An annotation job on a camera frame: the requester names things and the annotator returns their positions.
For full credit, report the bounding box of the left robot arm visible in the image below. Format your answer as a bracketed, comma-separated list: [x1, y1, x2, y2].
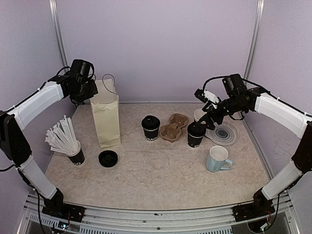
[0, 59, 98, 217]

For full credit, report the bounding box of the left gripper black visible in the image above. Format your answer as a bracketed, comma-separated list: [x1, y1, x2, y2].
[72, 78, 98, 102]

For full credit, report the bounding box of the black cup holding straws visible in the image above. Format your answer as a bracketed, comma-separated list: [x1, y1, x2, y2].
[67, 147, 85, 166]

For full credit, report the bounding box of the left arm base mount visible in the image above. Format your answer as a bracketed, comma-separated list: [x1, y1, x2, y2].
[42, 188, 85, 223]

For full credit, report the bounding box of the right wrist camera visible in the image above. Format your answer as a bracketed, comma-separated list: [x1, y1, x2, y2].
[195, 89, 220, 109]

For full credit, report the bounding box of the brown pulp cup carrier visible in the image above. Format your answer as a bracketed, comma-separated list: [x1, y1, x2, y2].
[159, 113, 189, 143]

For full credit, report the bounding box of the beige paper bag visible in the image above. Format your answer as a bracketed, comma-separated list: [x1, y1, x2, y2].
[90, 74, 121, 148]

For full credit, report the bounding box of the light blue ceramic mug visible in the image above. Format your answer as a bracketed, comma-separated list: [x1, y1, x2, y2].
[206, 145, 233, 173]

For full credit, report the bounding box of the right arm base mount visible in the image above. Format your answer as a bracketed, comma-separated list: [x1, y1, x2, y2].
[233, 189, 275, 222]

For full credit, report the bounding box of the black plastic cup lid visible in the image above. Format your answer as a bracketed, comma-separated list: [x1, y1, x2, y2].
[141, 115, 160, 131]

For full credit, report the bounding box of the right aluminium corner post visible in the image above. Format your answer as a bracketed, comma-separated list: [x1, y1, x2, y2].
[244, 0, 265, 80]

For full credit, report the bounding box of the aluminium corner post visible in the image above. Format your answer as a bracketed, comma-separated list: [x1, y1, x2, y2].
[244, 0, 265, 80]
[49, 0, 68, 66]

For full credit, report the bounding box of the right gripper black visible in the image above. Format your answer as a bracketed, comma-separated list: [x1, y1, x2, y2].
[196, 95, 247, 129]

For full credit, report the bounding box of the bundle of white straws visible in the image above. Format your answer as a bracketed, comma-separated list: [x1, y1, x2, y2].
[45, 115, 81, 156]

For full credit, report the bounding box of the stack of paper cups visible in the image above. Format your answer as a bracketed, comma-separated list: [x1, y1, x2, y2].
[194, 109, 206, 122]

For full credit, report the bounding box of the aluminium front rail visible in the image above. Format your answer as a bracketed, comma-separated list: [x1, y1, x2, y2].
[15, 194, 300, 234]

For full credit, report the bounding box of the left aluminium corner post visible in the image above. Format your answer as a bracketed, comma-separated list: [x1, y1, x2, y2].
[49, 0, 68, 66]

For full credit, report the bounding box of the grey swirl silicone lid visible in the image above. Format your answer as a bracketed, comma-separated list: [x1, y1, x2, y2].
[205, 122, 239, 146]

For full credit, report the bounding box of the stack of black lids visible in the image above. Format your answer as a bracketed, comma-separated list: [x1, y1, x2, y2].
[98, 150, 118, 168]

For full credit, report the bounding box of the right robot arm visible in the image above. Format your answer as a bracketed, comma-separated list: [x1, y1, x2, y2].
[195, 74, 312, 216]

